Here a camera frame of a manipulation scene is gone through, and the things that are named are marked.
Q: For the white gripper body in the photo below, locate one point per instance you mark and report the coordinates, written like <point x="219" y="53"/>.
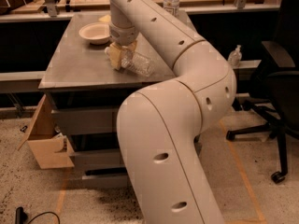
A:
<point x="123" y="34"/>

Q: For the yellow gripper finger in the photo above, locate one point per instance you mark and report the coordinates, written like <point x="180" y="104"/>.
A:
<point x="115" y="53"/>
<point x="132" y="46"/>

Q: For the clear crinkled water bottle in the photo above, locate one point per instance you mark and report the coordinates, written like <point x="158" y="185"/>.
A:
<point x="135" y="62"/>

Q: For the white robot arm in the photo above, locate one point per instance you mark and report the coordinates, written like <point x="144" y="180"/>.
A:
<point x="156" y="125"/>

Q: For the tall labelled water bottle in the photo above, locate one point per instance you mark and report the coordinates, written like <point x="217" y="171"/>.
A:
<point x="171" y="6"/>

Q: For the white paper bowl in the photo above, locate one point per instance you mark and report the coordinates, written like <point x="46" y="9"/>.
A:
<point x="96" y="33"/>

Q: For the yellow sponge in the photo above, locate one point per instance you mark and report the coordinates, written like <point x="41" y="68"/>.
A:
<point x="105" y="19"/>

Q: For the grey drawer cabinet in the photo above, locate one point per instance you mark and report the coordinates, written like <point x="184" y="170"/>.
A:
<point x="79" y="75"/>

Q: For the top grey drawer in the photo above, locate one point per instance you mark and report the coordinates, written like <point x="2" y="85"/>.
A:
<point x="77" y="121"/>

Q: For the open cardboard box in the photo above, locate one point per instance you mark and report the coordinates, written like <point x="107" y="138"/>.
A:
<point x="50" y="148"/>

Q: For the bottom grey drawer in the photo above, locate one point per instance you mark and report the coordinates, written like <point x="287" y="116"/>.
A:
<point x="108" y="181"/>

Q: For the black office chair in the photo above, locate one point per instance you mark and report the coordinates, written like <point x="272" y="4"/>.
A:
<point x="276" y="80"/>

